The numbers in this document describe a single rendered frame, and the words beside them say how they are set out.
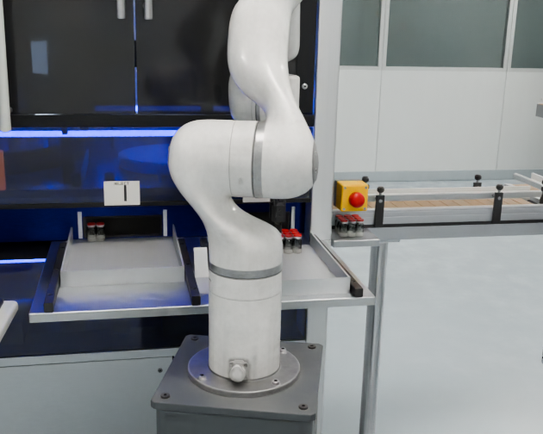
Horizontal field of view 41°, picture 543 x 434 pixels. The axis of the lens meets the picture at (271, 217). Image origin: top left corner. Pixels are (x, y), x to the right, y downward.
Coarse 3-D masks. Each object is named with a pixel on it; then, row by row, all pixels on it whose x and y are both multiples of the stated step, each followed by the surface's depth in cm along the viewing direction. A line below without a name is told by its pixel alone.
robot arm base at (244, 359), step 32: (224, 288) 115; (256, 288) 115; (224, 320) 117; (256, 320) 116; (224, 352) 118; (256, 352) 118; (288, 352) 129; (224, 384) 118; (256, 384) 118; (288, 384) 119
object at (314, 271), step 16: (288, 256) 178; (304, 256) 179; (320, 256) 178; (288, 272) 167; (304, 272) 167; (320, 272) 167; (336, 272) 164; (288, 288) 153; (304, 288) 154; (320, 288) 154; (336, 288) 155
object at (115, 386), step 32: (96, 352) 188; (128, 352) 189; (160, 352) 191; (0, 384) 185; (32, 384) 187; (64, 384) 188; (96, 384) 190; (128, 384) 192; (0, 416) 187; (32, 416) 189; (64, 416) 191; (96, 416) 192; (128, 416) 194
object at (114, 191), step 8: (104, 184) 177; (112, 184) 177; (120, 184) 178; (128, 184) 178; (136, 184) 178; (104, 192) 177; (112, 192) 178; (120, 192) 178; (128, 192) 178; (136, 192) 179; (104, 200) 178; (112, 200) 178; (120, 200) 178; (128, 200) 179; (136, 200) 179
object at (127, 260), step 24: (72, 240) 186; (96, 240) 187; (120, 240) 187; (144, 240) 188; (168, 240) 188; (72, 264) 168; (96, 264) 169; (120, 264) 169; (144, 264) 169; (168, 264) 170
